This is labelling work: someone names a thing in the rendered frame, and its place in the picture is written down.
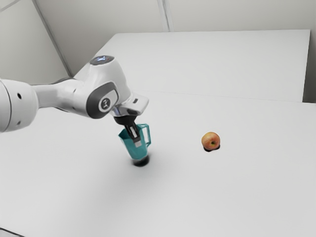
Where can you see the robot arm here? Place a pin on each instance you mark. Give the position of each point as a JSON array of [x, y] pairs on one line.
[[61, 96]]

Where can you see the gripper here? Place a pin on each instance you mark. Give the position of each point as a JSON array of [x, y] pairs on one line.
[[125, 121]]

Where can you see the red yellow apple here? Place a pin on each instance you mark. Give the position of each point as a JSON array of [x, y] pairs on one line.
[[210, 141]]

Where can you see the teal faceted mug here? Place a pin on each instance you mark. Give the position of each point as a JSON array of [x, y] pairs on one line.
[[138, 148]]

